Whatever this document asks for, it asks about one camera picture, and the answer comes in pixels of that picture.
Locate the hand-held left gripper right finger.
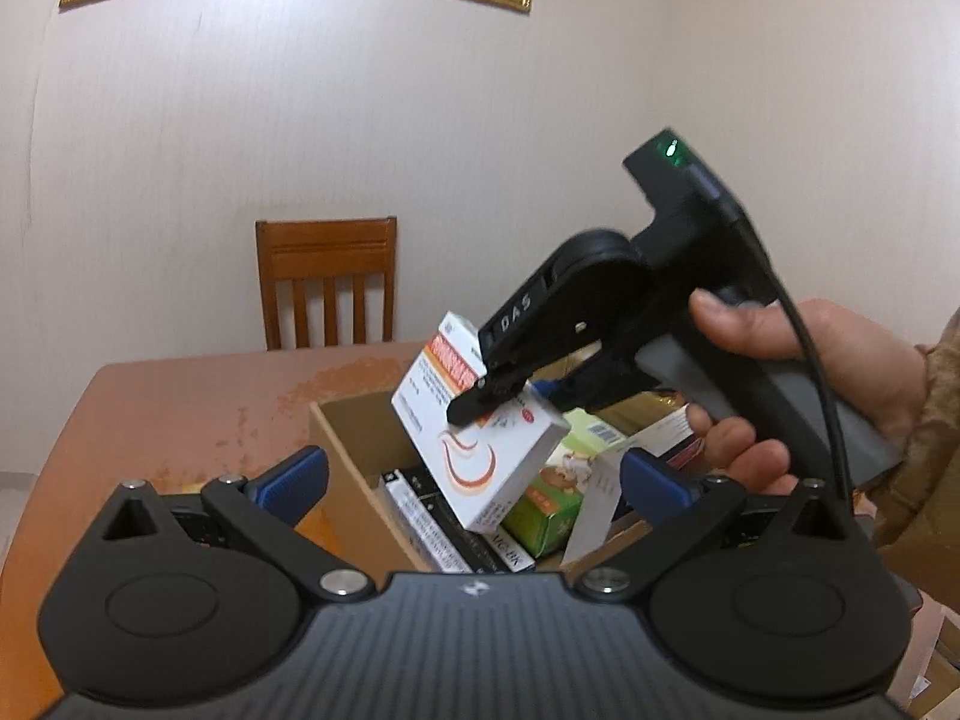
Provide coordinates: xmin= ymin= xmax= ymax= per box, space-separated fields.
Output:
xmin=577 ymin=447 xmax=856 ymax=602

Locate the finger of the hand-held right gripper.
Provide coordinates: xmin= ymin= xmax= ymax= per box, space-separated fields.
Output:
xmin=536 ymin=341 xmax=646 ymax=415
xmin=448 ymin=349 xmax=542 ymax=427

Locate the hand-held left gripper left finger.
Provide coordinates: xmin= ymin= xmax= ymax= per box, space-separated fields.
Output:
xmin=97 ymin=445 xmax=374 ymax=602

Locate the pale green box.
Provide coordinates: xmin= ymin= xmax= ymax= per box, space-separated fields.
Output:
xmin=561 ymin=408 xmax=629 ymax=452

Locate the cardboard box base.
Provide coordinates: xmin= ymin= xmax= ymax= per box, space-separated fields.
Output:
xmin=309 ymin=356 xmax=710 ymax=578

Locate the white box orange print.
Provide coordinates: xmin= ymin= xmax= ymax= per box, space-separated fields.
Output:
xmin=390 ymin=312 xmax=572 ymax=535

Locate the green cartoon print box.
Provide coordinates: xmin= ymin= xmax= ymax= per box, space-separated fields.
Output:
xmin=501 ymin=465 xmax=587 ymax=557

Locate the black white box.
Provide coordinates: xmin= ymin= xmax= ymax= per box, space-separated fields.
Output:
xmin=377 ymin=465 xmax=538 ymax=575

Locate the person's right forearm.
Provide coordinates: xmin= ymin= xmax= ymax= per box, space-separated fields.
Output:
xmin=862 ymin=307 xmax=960 ymax=575

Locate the wooden desktop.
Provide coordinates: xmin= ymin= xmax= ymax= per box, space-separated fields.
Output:
xmin=0 ymin=345 xmax=481 ymax=702

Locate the person's right hand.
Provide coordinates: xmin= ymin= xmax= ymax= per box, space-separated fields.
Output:
xmin=686 ymin=291 xmax=929 ymax=497

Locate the white paper leaflet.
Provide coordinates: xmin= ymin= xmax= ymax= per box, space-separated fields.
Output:
xmin=559 ymin=441 xmax=629 ymax=568

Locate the wooden dining chair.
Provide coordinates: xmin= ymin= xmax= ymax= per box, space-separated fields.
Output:
xmin=255 ymin=217 xmax=398 ymax=351

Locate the brown cardboard box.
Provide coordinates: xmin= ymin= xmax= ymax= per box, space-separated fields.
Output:
xmin=904 ymin=589 xmax=960 ymax=720

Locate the black cable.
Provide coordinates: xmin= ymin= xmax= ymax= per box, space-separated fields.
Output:
xmin=739 ymin=214 xmax=860 ymax=515

